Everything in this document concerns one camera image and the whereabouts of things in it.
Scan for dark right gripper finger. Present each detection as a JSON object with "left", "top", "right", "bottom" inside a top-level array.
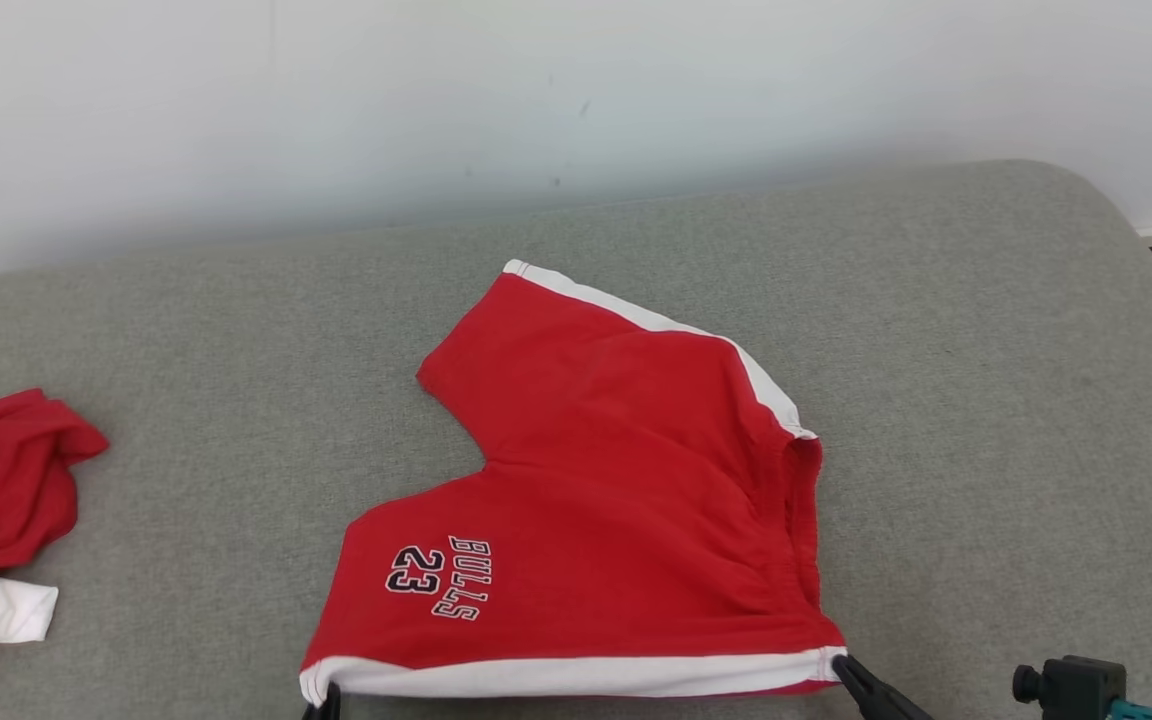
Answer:
[{"left": 831, "top": 655, "right": 937, "bottom": 720}]

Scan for red shorts with Bulls print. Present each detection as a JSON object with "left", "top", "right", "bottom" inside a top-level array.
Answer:
[{"left": 298, "top": 259, "right": 849, "bottom": 709}]

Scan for red jersey with white trim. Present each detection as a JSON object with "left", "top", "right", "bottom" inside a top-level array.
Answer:
[{"left": 0, "top": 388, "right": 110, "bottom": 677}]

